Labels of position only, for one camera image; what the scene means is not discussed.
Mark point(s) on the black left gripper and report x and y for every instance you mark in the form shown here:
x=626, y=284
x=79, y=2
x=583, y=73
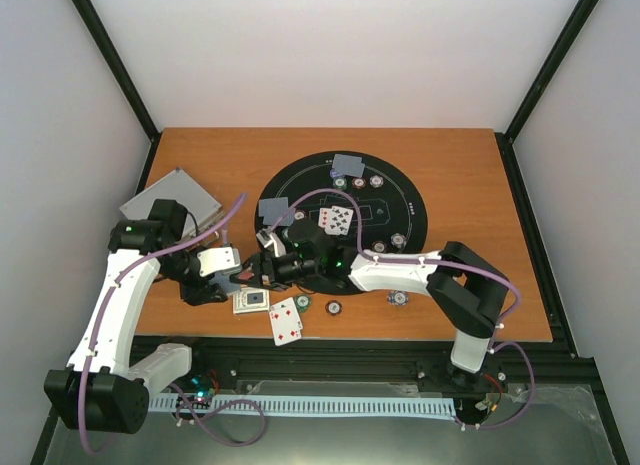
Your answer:
x=202, y=292

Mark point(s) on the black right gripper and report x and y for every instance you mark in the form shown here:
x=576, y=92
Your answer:
x=258, y=262

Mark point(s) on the blue backed card deck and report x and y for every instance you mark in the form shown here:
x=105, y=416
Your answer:
x=225, y=284

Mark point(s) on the seat card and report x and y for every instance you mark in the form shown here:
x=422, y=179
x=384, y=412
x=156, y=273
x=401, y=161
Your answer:
x=276, y=217
x=345, y=160
x=354, y=170

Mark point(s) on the green poker chip stack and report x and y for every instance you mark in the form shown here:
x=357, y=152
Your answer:
x=302, y=302

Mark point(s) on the dealt blue backed card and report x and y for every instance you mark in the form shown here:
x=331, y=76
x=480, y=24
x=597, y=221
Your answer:
x=273, y=207

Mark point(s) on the four of diamonds card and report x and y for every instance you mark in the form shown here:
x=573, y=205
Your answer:
x=285, y=322

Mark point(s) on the nine of diamonds card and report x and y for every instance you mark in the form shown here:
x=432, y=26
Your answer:
x=324, y=217

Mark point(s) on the orange poker chip stack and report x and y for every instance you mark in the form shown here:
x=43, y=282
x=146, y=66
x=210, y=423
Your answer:
x=333, y=308

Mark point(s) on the clubs community card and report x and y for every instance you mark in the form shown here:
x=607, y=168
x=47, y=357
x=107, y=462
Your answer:
x=339, y=221

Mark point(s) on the green chip top seat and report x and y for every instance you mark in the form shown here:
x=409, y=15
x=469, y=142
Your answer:
x=340, y=183

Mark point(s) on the orange chip seat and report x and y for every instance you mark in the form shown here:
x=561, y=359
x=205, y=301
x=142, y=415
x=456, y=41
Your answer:
x=379, y=247
x=358, y=183

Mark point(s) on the orange chip top seat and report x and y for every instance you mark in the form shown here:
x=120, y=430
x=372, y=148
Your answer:
x=358, y=183

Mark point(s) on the blue poker chip stack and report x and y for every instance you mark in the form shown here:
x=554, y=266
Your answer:
x=398, y=298

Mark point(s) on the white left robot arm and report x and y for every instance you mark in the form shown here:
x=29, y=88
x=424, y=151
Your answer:
x=100, y=389

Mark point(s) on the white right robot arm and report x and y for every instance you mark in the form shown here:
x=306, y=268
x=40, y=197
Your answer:
x=473, y=295

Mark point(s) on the black round poker mat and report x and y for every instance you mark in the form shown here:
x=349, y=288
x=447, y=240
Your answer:
x=396, y=207

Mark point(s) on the metal front tray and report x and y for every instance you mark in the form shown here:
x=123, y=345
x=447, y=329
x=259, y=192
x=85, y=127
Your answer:
x=551, y=425

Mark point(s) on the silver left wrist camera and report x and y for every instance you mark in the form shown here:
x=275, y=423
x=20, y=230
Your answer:
x=219, y=260

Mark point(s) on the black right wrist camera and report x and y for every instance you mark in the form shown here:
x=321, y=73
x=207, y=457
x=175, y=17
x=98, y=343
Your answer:
x=303, y=237

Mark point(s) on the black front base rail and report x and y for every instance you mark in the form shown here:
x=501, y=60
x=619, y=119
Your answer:
x=237, y=361

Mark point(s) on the light blue cable duct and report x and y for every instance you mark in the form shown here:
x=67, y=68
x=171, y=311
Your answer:
x=327, y=407

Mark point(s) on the black right frame rail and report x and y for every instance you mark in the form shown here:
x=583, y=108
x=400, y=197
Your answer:
x=546, y=283

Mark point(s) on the black left rear frame post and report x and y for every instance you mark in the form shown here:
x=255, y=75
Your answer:
x=98, y=32

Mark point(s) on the black frame post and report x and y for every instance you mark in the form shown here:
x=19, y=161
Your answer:
x=98, y=32
x=567, y=36

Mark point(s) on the black right rear frame post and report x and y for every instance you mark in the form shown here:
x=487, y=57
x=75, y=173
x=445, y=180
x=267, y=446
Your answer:
x=567, y=36

